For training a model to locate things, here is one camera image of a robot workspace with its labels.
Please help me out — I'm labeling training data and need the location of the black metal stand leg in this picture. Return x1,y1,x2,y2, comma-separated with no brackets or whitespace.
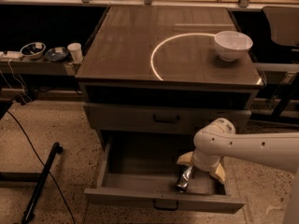
21,142,64,224

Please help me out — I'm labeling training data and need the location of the white paper cup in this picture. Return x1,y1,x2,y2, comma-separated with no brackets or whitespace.
67,43,83,63

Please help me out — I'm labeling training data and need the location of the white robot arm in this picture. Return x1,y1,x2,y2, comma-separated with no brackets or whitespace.
177,118,299,224

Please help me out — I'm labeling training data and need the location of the white power strip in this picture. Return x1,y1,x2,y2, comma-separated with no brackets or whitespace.
0,51,22,60

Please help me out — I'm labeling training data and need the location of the dark office chair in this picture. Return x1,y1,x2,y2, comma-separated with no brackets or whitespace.
263,7,299,119

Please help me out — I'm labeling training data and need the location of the black floor cable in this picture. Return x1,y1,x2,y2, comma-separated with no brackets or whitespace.
6,109,77,224

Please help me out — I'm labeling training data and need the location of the white ceramic bowl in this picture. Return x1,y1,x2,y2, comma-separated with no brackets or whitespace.
214,31,253,62

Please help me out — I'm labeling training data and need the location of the grey drawer cabinet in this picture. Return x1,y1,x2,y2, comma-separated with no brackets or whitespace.
75,5,266,151

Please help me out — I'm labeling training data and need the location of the grey side shelf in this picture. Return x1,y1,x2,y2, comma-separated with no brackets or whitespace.
0,59,80,76

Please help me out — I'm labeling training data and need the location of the dark blue bowl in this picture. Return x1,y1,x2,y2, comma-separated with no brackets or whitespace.
45,47,69,62

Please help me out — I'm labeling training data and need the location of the closed upper grey drawer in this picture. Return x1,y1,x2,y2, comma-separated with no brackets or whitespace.
83,103,251,135

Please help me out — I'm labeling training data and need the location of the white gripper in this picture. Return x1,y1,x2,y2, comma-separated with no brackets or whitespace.
177,149,226,185

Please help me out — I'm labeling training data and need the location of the open lower grey drawer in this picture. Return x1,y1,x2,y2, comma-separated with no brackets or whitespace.
84,133,245,214

